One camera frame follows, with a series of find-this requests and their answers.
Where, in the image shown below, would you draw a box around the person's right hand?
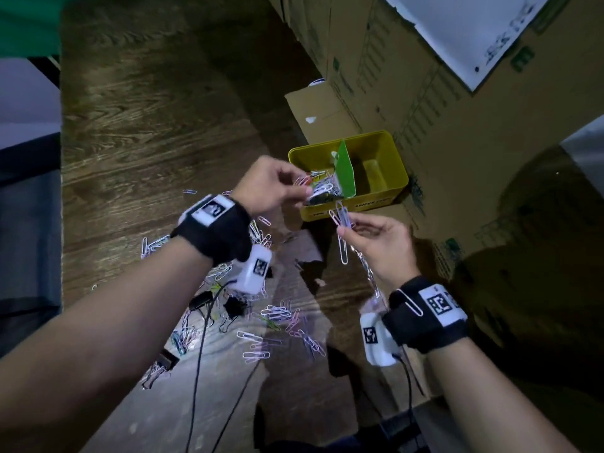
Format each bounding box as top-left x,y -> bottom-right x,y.
336,211 -> 422,294

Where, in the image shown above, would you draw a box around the person's left hand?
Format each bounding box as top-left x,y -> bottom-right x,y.
230,155 -> 313,218

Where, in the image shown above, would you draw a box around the yellow plastic tray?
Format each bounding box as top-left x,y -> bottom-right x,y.
288,130 -> 410,222

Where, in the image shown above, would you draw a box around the heap of paper clips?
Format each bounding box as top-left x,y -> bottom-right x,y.
304,169 -> 344,206

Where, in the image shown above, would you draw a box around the single white paper clip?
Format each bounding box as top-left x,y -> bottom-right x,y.
395,288 -> 425,318

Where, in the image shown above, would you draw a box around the pile of coloured paper clips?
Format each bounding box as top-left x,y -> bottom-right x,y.
92,188 -> 327,390

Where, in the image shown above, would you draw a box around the group of black binder clips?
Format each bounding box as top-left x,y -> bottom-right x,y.
141,289 -> 249,388

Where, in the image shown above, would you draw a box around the person's right forearm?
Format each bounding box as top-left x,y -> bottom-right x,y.
427,337 -> 579,453

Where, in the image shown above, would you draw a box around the person's left forearm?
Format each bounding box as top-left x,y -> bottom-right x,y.
0,235 -> 213,453

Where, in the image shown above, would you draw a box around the large printed cardboard box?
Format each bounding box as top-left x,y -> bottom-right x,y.
325,0 -> 604,288

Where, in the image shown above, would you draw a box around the person's dark trousers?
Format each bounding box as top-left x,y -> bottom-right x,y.
264,410 -> 425,453

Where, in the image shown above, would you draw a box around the green divider card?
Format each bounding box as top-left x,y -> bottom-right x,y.
332,138 -> 357,199

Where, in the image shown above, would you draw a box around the flat cardboard sheet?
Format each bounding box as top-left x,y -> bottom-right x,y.
284,82 -> 433,401

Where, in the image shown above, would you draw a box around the white paper sheet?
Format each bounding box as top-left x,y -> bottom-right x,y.
560,115 -> 604,196
381,0 -> 553,92

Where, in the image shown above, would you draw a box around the green cloth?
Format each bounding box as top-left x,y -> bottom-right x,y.
0,0 -> 84,59

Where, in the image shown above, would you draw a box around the black left wrist strap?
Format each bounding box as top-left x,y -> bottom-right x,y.
171,194 -> 254,267

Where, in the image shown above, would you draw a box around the black wrist strap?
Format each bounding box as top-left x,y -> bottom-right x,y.
381,276 -> 469,354
171,194 -> 254,267

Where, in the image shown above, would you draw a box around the black right wrist strap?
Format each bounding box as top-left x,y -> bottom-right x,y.
381,276 -> 469,354

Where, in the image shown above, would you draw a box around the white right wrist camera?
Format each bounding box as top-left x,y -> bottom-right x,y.
359,311 -> 402,367

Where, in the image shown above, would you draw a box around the black right camera cable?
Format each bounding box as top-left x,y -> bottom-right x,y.
394,354 -> 416,453

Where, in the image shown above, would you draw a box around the black camera cable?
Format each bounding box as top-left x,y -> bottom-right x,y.
394,354 -> 416,453
184,279 -> 237,453

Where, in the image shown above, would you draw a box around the black left camera cable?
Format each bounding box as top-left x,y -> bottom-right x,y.
184,279 -> 237,453

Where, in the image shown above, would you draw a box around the black stand frame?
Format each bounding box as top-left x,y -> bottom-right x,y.
28,55 -> 62,88

